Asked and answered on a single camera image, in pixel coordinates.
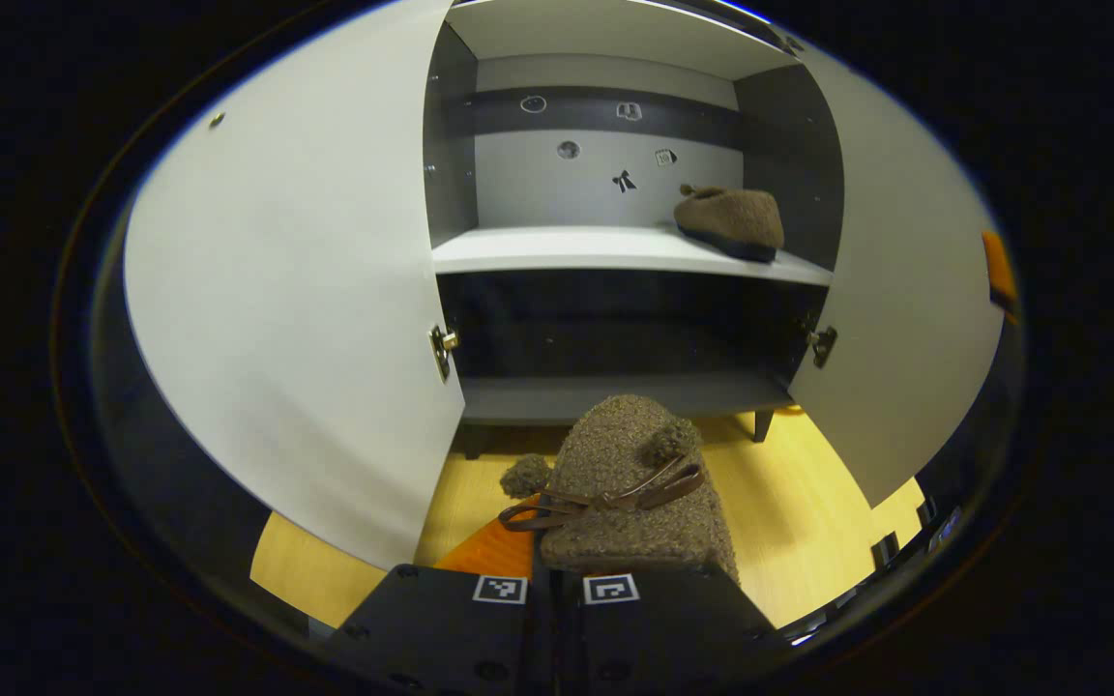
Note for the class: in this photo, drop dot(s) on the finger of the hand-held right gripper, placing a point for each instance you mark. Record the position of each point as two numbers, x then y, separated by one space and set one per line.
999 271

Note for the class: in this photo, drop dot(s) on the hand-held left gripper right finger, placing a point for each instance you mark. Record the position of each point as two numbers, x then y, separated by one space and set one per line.
663 638

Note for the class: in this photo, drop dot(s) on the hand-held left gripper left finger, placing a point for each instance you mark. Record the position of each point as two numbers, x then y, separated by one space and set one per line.
441 628

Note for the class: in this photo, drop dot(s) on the white shoe cabinet door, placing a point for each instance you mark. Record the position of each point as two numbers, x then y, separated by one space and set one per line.
296 290
905 290

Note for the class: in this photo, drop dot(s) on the brown fuzzy shoe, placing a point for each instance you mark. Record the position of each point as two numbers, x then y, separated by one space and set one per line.
736 217
615 454

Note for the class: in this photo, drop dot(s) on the white shoe cabinet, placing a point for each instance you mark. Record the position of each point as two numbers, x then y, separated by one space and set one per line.
615 251

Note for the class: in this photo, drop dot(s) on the metal door hinge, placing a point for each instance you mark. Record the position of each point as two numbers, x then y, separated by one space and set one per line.
792 43
443 343
821 343

